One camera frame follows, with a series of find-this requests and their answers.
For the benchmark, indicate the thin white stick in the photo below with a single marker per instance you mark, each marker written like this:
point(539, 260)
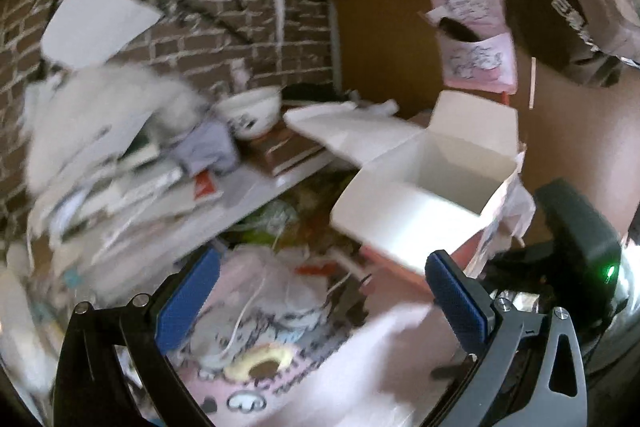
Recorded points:
point(532, 82)

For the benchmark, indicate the stack of books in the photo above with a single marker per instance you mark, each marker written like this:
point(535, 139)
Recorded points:
point(125, 197)

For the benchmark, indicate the white paper strip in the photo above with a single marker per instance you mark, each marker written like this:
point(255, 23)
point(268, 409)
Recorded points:
point(279, 17)

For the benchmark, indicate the pile of clear wrappers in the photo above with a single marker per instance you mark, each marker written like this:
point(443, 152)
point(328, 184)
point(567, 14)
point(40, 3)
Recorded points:
point(280, 217)

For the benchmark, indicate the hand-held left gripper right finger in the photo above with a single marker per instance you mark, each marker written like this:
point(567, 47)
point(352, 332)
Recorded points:
point(457, 307)

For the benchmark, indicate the clear plastic bag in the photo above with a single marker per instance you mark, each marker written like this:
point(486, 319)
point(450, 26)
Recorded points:
point(285, 279)

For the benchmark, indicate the large white fluffy plush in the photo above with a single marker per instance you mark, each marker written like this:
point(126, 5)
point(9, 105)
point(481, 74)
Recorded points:
point(100, 112)

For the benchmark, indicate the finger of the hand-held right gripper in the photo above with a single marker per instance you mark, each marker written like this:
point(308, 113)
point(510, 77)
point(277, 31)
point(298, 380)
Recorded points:
point(450, 369)
point(520, 264)

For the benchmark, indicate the red snack packet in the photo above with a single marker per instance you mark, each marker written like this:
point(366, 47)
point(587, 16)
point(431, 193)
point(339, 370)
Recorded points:
point(315, 268)

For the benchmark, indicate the black and white fluffy cloth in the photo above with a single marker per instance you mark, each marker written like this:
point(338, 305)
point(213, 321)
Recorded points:
point(320, 94)

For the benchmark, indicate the white paper sheet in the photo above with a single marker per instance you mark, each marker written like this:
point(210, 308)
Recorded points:
point(95, 22)

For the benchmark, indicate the white panda bowl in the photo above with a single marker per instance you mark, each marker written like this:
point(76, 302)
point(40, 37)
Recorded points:
point(250, 109)

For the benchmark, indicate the purple cloth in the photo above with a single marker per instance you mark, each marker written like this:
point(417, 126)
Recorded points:
point(210, 152)

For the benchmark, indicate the brown flat box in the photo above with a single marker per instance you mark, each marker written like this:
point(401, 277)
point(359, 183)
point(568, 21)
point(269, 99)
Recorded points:
point(285, 152)

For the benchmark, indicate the pink cartoon cardboard box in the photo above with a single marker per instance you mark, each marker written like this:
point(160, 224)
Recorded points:
point(435, 187)

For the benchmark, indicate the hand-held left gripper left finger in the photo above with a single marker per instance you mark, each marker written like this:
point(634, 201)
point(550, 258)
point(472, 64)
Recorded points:
point(187, 302)

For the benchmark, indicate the red clip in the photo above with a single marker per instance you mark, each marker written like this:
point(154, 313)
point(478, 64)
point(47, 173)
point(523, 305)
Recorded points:
point(506, 99)

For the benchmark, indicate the white wall charger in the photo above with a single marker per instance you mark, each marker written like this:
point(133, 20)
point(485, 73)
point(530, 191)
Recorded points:
point(240, 72)

